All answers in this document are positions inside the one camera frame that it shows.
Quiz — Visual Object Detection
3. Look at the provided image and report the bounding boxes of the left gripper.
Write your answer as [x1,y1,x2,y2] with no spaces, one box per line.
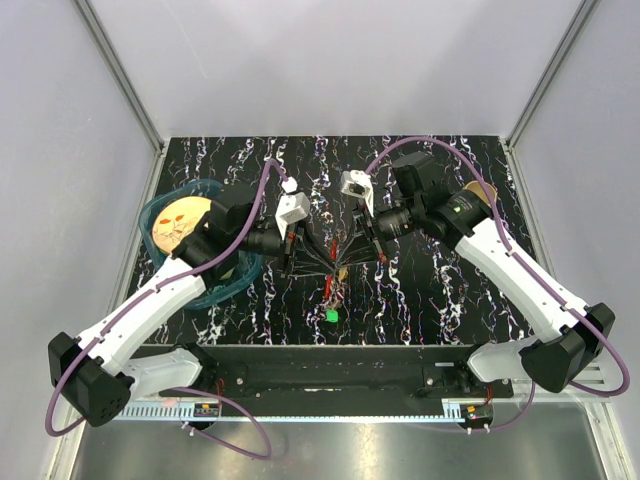
[234,218,336,278]

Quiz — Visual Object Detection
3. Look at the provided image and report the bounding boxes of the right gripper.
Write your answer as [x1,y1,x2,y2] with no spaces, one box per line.
[334,197,423,269]

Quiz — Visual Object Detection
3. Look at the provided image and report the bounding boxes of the metal key holder red handle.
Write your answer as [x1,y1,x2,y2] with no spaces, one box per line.
[323,267,349,311]

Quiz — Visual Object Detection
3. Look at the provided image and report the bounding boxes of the green key tag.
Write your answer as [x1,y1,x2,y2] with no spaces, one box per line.
[325,309,339,323]

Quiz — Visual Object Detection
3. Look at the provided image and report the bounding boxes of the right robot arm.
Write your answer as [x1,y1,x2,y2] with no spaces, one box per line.
[338,152,615,397]

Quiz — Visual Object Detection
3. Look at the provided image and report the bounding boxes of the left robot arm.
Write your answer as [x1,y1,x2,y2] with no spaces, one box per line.
[45,193,331,437]

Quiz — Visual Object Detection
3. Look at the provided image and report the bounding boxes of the teal plastic container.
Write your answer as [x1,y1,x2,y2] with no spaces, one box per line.
[138,179,263,310]

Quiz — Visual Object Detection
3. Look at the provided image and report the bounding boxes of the black base bar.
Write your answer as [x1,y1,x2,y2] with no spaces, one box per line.
[159,343,516,401]

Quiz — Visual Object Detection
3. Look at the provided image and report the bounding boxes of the beige ceramic mug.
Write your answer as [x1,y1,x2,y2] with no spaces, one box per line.
[463,180,498,206]

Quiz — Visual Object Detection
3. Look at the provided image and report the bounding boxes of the painted round plate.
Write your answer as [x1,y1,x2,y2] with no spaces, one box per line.
[152,196,211,254]

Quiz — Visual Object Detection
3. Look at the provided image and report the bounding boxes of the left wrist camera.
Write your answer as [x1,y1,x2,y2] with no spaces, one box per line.
[275,177,310,240]

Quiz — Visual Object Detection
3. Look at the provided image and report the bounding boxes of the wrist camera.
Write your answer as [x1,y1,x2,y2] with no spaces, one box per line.
[275,177,310,240]
[339,170,374,215]

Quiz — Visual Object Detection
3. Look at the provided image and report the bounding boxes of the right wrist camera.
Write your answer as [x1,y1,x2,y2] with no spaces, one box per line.
[339,170,374,215]

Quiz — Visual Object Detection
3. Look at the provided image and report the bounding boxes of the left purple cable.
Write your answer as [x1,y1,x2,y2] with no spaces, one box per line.
[45,159,296,460]

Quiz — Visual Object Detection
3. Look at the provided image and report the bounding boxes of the purple cable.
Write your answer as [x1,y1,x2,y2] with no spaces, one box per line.
[364,137,631,435]
[45,159,296,460]

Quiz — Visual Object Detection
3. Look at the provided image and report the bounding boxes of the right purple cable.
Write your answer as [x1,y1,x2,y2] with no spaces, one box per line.
[364,137,631,435]

